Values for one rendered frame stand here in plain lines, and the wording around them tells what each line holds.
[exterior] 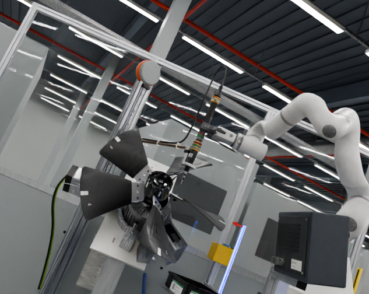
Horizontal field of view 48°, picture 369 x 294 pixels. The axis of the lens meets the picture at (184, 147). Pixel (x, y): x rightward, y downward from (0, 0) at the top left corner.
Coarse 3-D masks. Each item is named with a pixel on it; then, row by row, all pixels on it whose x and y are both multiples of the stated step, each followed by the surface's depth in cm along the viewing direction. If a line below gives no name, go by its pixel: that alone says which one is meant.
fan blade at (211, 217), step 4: (184, 200) 184; (188, 204) 194; (192, 204) 186; (196, 208) 183; (200, 208) 187; (200, 212) 181; (204, 212) 184; (208, 212) 193; (208, 216) 182; (212, 216) 186; (220, 216) 198; (212, 220) 181; (216, 220) 184; (216, 224) 180; (220, 224) 184; (224, 224) 188; (220, 228) 179
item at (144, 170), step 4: (144, 168) 193; (148, 168) 193; (140, 172) 193; (144, 172) 193; (148, 172) 192; (136, 176) 193; (140, 176) 193; (136, 180) 193; (140, 180) 192; (144, 180) 192
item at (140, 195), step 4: (132, 184) 182; (136, 184) 183; (140, 184) 184; (144, 184) 185; (132, 188) 182; (136, 188) 183; (140, 188) 184; (132, 192) 182; (140, 192) 184; (132, 196) 183; (136, 196) 184; (140, 196) 185; (132, 200) 183; (136, 200) 184; (140, 200) 185
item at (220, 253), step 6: (216, 246) 211; (222, 246) 210; (210, 252) 218; (216, 252) 209; (222, 252) 209; (228, 252) 209; (210, 258) 212; (216, 258) 208; (222, 258) 208; (228, 258) 209; (228, 264) 208
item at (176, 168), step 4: (176, 160) 216; (180, 160) 214; (196, 160) 211; (200, 160) 211; (204, 160) 212; (172, 164) 212; (176, 164) 211; (180, 164) 209; (196, 164) 205; (200, 164) 206; (204, 164) 206; (208, 164) 206; (172, 168) 208; (176, 168) 205; (180, 168) 203; (196, 168) 201; (168, 172) 202; (172, 172) 200; (176, 172) 197; (180, 172) 197
